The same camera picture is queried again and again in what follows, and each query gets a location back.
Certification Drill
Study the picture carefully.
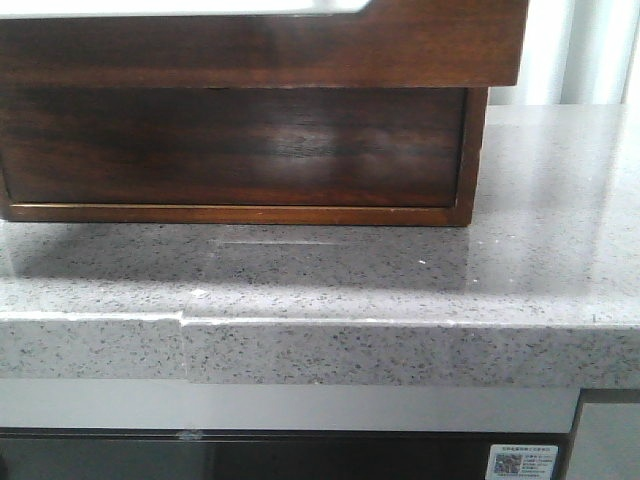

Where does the dark wooden drawer cabinet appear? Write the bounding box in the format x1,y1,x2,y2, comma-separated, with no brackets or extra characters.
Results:
0,85,490,228

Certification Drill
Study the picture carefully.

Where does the white QR code sticker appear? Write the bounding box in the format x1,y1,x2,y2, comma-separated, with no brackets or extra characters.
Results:
485,444,559,480

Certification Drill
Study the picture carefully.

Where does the wooden drawer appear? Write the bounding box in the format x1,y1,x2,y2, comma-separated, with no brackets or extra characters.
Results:
0,85,469,209
1,1,528,88

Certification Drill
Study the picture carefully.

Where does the dark under-counter appliance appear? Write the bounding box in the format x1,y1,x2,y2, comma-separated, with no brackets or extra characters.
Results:
1,428,569,479

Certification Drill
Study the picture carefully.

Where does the white cabinet door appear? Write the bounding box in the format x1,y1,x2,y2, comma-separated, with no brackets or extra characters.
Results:
566,389,639,479

